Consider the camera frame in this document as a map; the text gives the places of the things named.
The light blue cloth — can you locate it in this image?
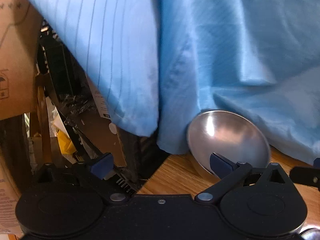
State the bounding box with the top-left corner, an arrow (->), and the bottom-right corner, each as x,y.
29,0 -> 319,164

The brown cardboard box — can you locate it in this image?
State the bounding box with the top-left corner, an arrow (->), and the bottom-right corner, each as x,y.
0,0 -> 42,120

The stainless steel bowl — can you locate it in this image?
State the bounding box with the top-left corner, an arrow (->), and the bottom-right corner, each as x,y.
187,110 -> 271,176

